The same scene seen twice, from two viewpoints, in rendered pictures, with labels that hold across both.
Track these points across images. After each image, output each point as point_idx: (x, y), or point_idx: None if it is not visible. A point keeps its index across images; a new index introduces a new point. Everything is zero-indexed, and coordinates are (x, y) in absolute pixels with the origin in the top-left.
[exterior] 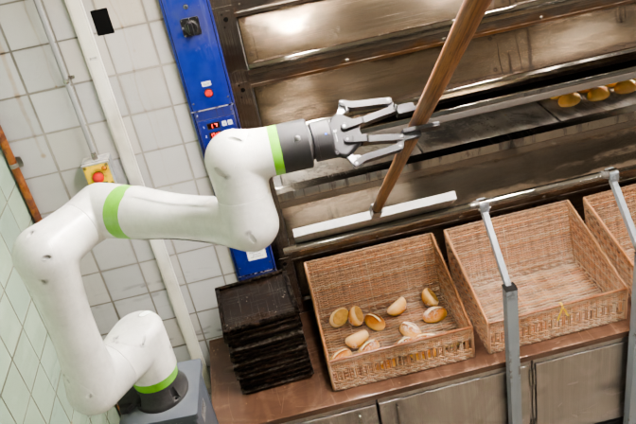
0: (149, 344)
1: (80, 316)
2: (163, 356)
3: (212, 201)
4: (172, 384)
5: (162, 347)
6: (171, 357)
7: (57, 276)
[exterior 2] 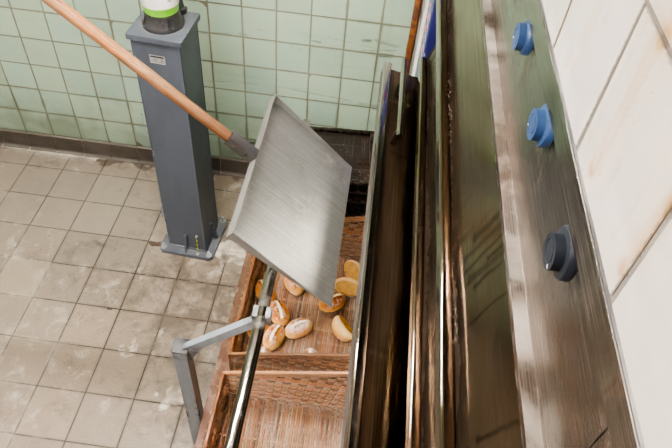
0: None
1: None
2: None
3: None
4: (146, 15)
5: None
6: (147, 0)
7: None
